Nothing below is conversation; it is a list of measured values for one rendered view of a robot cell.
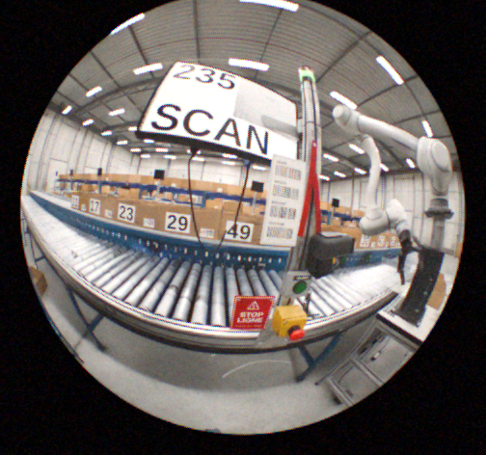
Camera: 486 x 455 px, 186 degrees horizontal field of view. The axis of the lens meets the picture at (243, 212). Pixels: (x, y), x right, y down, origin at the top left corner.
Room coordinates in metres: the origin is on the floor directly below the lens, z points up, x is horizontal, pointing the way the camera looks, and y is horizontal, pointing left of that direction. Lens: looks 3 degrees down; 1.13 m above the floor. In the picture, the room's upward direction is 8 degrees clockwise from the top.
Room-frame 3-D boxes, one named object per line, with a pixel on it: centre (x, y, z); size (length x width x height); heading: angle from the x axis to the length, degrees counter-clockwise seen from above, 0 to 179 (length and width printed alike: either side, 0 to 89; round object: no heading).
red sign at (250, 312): (0.33, -0.09, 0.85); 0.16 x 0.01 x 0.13; 98
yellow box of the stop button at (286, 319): (0.31, -0.20, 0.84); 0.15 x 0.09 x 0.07; 98
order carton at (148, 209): (0.98, 0.72, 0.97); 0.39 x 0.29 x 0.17; 97
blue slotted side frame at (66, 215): (0.87, 0.06, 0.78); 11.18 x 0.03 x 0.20; 98
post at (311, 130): (0.36, -0.15, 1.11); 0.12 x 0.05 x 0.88; 98
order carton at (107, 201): (0.92, 1.11, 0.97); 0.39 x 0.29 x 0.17; 97
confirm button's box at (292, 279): (0.33, -0.16, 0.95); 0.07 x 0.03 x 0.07; 98
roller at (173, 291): (0.58, 0.25, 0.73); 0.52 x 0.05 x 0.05; 8
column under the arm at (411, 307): (0.18, -0.89, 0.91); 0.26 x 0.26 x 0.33; 10
